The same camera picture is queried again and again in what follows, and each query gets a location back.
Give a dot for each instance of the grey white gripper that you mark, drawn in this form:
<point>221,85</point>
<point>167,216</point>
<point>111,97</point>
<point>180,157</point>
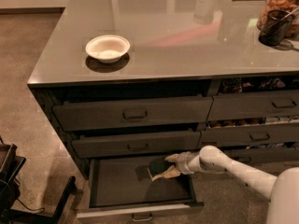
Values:
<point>185,162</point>

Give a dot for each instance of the green yellow sponge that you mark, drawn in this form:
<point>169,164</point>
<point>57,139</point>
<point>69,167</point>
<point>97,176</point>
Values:
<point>157,168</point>

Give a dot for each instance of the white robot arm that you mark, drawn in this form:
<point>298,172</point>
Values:
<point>281,192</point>

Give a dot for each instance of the open bottom left drawer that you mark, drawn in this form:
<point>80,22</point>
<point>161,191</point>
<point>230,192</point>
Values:
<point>121,189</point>

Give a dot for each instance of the bottom right grey drawer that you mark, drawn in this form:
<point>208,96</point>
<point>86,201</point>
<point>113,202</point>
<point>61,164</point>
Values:
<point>264,155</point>

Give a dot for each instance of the grey drawer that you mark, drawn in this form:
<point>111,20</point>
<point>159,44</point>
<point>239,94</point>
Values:
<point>254,105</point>
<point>138,143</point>
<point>250,135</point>
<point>132,113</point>
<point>264,155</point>

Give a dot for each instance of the middle left grey drawer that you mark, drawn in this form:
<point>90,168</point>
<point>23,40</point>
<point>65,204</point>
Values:
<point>138,143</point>

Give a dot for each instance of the middle right grey drawer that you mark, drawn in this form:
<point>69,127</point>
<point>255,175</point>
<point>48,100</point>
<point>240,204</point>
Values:
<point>250,135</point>

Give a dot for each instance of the top left grey drawer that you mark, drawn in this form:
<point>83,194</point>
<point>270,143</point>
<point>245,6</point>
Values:
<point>132,113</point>

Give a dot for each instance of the top right grey drawer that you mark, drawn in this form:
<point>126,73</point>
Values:
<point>254,105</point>

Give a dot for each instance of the grey kitchen island cabinet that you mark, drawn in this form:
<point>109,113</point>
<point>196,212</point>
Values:
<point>179,48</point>

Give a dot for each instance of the white paper bowl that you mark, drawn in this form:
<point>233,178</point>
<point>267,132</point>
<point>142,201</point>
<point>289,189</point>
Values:
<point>107,48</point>

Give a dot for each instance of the black mesh cup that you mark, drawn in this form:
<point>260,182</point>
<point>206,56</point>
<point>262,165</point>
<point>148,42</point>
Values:
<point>277,24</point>

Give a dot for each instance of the glass jar of nuts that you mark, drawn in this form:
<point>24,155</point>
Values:
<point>286,5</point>

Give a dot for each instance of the black chair frame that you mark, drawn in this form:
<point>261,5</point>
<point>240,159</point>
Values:
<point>12,209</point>

